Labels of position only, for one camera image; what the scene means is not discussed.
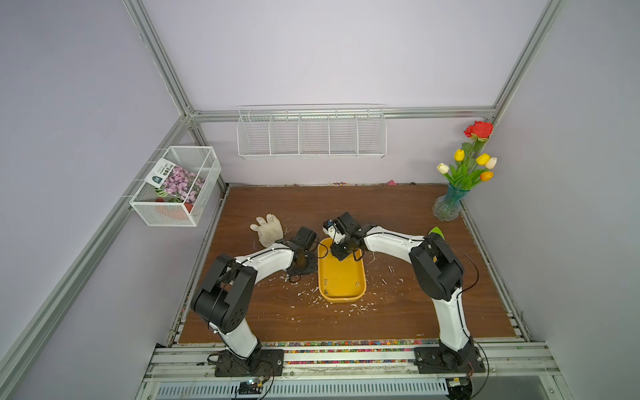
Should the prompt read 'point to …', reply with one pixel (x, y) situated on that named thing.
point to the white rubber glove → (269, 231)
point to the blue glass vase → (447, 207)
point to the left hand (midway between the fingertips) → (308, 269)
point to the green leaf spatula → (437, 230)
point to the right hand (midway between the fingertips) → (335, 247)
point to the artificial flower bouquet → (472, 168)
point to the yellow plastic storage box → (340, 281)
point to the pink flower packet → (175, 179)
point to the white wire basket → (157, 207)
